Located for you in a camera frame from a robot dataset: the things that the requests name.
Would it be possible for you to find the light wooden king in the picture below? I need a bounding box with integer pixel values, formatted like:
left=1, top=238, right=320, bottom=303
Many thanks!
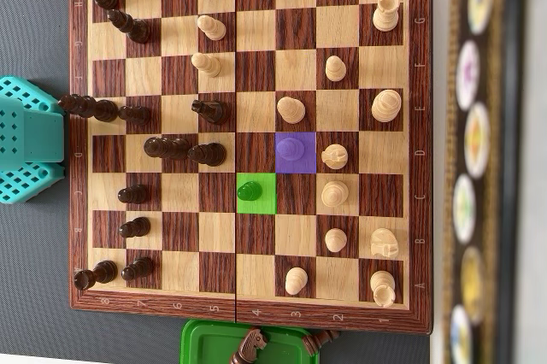
left=370, top=88, right=403, bottom=124

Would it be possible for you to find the dark wooden chess piece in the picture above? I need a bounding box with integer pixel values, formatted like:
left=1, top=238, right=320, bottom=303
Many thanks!
left=301, top=329, right=342, bottom=355

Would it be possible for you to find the black gold patterned game box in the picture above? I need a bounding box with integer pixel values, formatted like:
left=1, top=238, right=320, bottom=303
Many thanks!
left=442, top=0, right=526, bottom=364

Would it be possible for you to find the wooden chess board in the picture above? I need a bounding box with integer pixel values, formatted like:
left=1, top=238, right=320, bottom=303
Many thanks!
left=68, top=0, right=435, bottom=338

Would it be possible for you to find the dark wooden knight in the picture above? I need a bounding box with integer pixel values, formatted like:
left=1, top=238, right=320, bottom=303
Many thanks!
left=191, top=98, right=228, bottom=126
left=229, top=326, right=270, bottom=364

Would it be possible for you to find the green plastic tray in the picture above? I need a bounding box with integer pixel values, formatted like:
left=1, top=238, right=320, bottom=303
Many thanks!
left=180, top=318, right=321, bottom=364

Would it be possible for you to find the dark wooden king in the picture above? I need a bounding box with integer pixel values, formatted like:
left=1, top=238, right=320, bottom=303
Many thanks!
left=57, top=94, right=120, bottom=122

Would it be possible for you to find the light wooden rook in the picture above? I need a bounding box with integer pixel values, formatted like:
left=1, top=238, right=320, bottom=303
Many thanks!
left=369, top=270, right=397, bottom=309
left=372, top=0, right=402, bottom=32

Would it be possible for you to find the grey table mat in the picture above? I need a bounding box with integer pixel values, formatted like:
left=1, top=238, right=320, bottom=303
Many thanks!
left=0, top=0, right=433, bottom=364

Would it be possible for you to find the dark wooden queen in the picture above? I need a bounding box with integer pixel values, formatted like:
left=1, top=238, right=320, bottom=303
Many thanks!
left=143, top=136, right=192, bottom=162

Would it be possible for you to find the dark wooden pawn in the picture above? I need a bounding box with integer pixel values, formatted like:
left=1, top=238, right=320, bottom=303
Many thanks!
left=117, top=184, right=150, bottom=206
left=117, top=105, right=151, bottom=126
left=121, top=256, right=155, bottom=283
left=237, top=180, right=262, bottom=203
left=119, top=216, right=151, bottom=240

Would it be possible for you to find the light wooden pawn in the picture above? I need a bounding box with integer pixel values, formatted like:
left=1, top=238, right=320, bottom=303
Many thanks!
left=325, top=55, right=347, bottom=82
left=275, top=136, right=305, bottom=163
left=276, top=96, right=307, bottom=125
left=324, top=227, right=348, bottom=253
left=285, top=267, right=309, bottom=296
left=196, top=14, right=226, bottom=42
left=190, top=51, right=222, bottom=79

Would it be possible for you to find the light wooden knight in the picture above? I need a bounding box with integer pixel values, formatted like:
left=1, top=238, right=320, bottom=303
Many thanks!
left=369, top=227, right=400, bottom=259
left=321, top=144, right=349, bottom=170

